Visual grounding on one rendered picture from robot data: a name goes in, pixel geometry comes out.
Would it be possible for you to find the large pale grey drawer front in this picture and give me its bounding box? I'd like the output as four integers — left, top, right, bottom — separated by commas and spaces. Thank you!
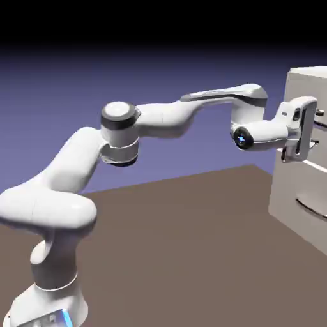
268, 149, 327, 254

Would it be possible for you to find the long curved metal handle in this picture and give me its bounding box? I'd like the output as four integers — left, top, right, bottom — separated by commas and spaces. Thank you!
295, 197, 327, 220

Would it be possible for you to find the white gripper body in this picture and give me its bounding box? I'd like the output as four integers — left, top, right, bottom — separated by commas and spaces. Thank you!
282, 96, 319, 162

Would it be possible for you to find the pale grey cabinet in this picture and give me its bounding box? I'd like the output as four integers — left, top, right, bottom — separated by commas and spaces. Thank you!
268, 65, 327, 254

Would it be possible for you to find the small pale grey drawer front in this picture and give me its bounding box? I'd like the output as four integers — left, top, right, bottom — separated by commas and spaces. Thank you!
277, 72, 327, 172

